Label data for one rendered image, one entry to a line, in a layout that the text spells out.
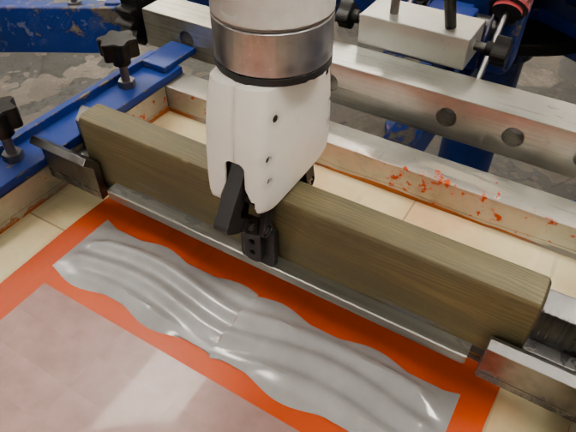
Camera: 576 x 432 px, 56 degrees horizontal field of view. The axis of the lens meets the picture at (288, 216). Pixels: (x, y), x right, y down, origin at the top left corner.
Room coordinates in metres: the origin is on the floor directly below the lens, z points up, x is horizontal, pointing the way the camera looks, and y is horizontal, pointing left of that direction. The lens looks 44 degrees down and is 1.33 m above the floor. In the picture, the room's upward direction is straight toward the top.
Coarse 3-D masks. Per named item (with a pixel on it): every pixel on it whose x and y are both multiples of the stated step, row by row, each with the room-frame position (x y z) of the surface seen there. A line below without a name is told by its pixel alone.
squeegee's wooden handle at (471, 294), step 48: (96, 144) 0.40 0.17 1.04; (144, 144) 0.37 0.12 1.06; (192, 144) 0.37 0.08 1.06; (144, 192) 0.38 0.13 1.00; (192, 192) 0.35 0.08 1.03; (288, 192) 0.31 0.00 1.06; (288, 240) 0.30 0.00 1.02; (336, 240) 0.28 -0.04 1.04; (384, 240) 0.26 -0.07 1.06; (432, 240) 0.26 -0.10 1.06; (384, 288) 0.25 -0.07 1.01; (432, 288) 0.24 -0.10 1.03; (480, 288) 0.22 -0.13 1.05; (528, 288) 0.22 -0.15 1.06; (480, 336) 0.22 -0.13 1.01; (528, 336) 0.20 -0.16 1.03
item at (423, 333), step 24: (120, 192) 0.38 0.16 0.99; (168, 216) 0.35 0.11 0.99; (216, 240) 0.32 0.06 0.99; (240, 240) 0.32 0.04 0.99; (264, 264) 0.29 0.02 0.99; (288, 264) 0.29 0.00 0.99; (312, 288) 0.27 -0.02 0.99; (336, 288) 0.27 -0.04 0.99; (360, 312) 0.25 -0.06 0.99; (384, 312) 0.25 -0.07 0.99; (408, 336) 0.23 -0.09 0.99; (432, 336) 0.22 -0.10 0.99; (456, 360) 0.21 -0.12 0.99
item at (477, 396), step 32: (288, 288) 0.30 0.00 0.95; (320, 320) 0.27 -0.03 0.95; (352, 320) 0.27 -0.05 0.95; (384, 352) 0.24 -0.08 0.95; (416, 352) 0.24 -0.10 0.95; (192, 384) 0.21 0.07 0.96; (224, 384) 0.21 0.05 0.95; (256, 384) 0.21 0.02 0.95; (448, 384) 0.21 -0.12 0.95; (480, 384) 0.21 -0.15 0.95; (192, 416) 0.18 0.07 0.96; (224, 416) 0.18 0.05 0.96; (256, 416) 0.18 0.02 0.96; (288, 416) 0.18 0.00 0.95; (320, 416) 0.18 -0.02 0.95; (480, 416) 0.18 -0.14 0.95
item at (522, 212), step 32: (160, 96) 0.57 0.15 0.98; (192, 96) 0.56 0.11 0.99; (320, 160) 0.47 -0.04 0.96; (352, 160) 0.45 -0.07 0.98; (384, 160) 0.44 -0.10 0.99; (416, 160) 0.44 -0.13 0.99; (448, 160) 0.44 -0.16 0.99; (32, 192) 0.41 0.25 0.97; (416, 192) 0.41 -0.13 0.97; (448, 192) 0.40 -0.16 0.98; (480, 192) 0.39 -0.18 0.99; (512, 192) 0.39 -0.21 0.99; (544, 192) 0.39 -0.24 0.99; (0, 224) 0.37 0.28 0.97; (480, 224) 0.38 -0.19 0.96; (512, 224) 0.36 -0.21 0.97; (544, 224) 0.35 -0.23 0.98
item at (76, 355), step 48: (144, 240) 0.36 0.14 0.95; (192, 240) 0.36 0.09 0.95; (0, 288) 0.30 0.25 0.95; (48, 288) 0.30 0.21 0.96; (0, 336) 0.25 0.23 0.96; (48, 336) 0.25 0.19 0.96; (96, 336) 0.25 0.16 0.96; (144, 336) 0.25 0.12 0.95; (0, 384) 0.21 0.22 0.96; (48, 384) 0.21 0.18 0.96; (96, 384) 0.21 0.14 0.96; (144, 384) 0.21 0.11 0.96
